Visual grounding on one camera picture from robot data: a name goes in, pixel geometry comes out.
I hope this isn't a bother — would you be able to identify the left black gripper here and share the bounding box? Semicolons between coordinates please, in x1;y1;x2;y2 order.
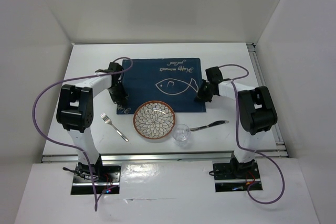
106;81;127;106

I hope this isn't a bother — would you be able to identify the silver fork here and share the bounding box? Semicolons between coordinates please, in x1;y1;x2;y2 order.
100;113;129;142

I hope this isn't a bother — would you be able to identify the blue fish placemat cloth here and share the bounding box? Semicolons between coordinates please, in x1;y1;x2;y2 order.
117;58;206;115

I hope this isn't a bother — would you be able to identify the floral ceramic plate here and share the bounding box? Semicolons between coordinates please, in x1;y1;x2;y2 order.
133;101;176;140

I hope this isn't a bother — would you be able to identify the clear drinking glass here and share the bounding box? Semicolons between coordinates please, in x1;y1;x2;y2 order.
172;124;191;147

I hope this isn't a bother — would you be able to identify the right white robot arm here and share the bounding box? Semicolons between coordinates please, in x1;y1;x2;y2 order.
195;64;278;178

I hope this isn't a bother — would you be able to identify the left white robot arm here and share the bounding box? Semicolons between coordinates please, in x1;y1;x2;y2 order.
56;62;128;182

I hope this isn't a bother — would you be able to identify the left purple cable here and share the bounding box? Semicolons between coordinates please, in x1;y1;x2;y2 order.
31;56;134;212

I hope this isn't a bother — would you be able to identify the purple cable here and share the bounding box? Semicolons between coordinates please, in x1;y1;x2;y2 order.
219;63;286;205
31;56;134;212

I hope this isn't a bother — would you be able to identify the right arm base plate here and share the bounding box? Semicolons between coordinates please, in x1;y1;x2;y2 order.
208;163;263;193

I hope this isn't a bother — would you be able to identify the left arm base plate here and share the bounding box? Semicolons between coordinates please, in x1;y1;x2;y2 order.
62;165;121;195

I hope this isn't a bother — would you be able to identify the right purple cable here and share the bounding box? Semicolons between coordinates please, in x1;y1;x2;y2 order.
219;63;286;205

